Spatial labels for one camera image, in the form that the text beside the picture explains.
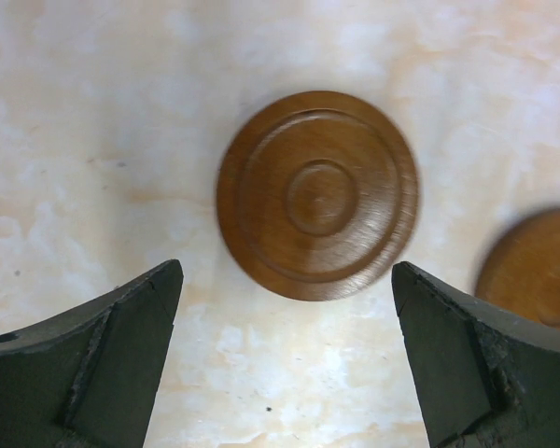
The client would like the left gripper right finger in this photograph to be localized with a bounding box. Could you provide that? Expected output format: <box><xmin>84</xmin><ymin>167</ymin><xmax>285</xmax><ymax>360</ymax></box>
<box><xmin>391</xmin><ymin>262</ymin><xmax>560</xmax><ymax>447</ymax></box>

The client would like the dark wooden coaster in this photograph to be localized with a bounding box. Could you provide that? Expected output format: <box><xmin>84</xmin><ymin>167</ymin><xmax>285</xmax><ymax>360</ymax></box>
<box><xmin>216</xmin><ymin>91</ymin><xmax>420</xmax><ymax>301</ymax></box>
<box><xmin>474</xmin><ymin>207</ymin><xmax>560</xmax><ymax>330</ymax></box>

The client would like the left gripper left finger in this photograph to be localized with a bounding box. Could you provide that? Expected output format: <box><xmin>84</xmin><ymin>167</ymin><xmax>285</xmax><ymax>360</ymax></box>
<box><xmin>0</xmin><ymin>259</ymin><xmax>184</xmax><ymax>447</ymax></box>

